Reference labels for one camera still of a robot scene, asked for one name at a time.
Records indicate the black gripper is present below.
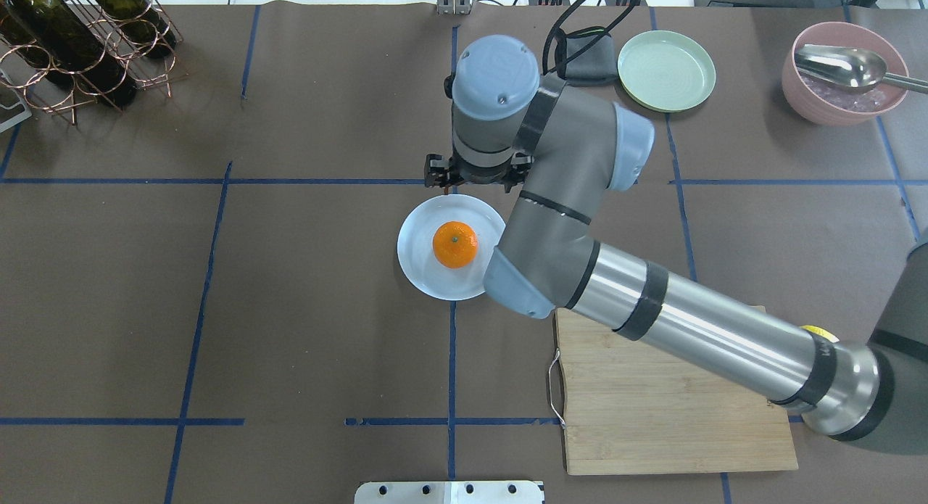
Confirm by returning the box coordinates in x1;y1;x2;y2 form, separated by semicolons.
424;153;534;193

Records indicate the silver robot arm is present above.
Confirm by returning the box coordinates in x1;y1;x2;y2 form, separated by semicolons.
424;35;927;455

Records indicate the orange fruit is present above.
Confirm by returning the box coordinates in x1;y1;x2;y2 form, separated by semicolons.
432;220;479;269

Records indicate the copper wire bottle rack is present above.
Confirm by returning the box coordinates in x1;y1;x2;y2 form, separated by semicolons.
2;0;189;124

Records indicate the light green plate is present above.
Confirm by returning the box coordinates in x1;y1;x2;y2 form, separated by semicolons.
617;30;717;113

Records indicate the light blue plate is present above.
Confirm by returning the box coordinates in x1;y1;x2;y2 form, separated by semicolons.
397;194;506;300

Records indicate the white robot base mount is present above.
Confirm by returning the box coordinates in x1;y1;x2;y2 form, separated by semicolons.
354;479;546;503

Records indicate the dark green wine bottle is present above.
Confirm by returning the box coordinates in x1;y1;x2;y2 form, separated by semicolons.
94;0;177;59
4;0;137;109
1;0;36;47

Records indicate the pink bowl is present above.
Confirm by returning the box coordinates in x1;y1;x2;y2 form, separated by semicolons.
782;22;909;126

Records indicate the black folded cloth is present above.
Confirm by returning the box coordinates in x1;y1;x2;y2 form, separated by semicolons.
555;26;619;87

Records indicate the bamboo cutting board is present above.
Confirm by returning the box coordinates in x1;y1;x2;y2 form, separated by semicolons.
554;309;798;476

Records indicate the metal ladle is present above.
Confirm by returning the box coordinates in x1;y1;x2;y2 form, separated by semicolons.
793;44;927;94

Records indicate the black camera cable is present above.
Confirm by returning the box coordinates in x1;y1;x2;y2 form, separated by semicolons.
542;0;646;77

